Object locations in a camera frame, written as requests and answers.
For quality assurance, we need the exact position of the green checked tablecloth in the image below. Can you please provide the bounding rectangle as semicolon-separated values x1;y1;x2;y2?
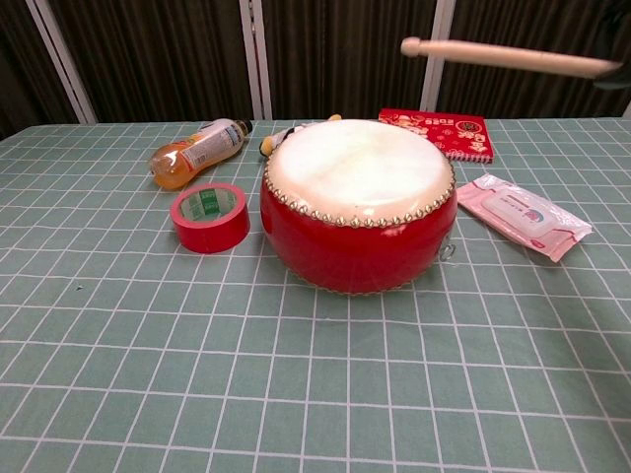
0;116;631;473

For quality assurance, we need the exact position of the red tape roll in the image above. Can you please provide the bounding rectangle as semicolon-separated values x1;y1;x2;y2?
170;182;251;254

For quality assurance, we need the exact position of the dark ribbed partition panel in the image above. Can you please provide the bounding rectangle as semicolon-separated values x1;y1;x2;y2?
47;0;254;123
0;0;81;141
436;0;631;119
260;0;439;121

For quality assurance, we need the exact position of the pink wet wipes pack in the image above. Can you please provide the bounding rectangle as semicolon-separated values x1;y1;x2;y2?
456;172;594;263

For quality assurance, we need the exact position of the red spiral notebook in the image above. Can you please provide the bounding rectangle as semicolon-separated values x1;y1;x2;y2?
378;107;496;165

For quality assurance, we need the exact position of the orange juice bottle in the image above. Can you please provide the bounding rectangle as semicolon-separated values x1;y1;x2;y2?
150;117;254;191

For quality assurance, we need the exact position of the wooden drumstick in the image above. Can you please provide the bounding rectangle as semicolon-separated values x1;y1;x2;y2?
399;36;625;80

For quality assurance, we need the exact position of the black yellow plush toy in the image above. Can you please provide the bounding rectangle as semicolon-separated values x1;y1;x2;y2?
259;113;343;158

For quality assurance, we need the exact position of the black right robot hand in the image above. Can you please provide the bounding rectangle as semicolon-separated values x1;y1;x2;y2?
591;0;631;94

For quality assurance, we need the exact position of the red drum with white skin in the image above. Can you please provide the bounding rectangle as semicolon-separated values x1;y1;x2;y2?
259;118;458;297

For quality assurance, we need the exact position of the white partition frame post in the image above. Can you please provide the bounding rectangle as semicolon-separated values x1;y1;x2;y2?
239;0;273;121
28;0;99;125
420;0;456;113

